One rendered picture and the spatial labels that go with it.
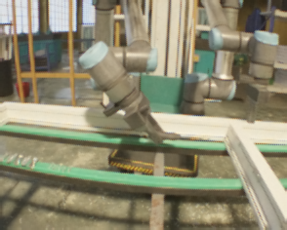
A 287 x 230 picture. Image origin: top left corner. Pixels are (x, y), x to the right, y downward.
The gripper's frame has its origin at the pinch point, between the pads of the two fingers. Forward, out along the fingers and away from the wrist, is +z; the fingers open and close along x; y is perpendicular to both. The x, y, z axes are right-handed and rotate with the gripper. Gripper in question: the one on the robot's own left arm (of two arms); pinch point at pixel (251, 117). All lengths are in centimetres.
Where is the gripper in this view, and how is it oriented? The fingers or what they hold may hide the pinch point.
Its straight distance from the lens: 89.3
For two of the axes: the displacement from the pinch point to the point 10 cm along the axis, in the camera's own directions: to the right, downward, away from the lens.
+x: 1.1, -3.8, 9.2
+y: 9.9, 0.8, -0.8
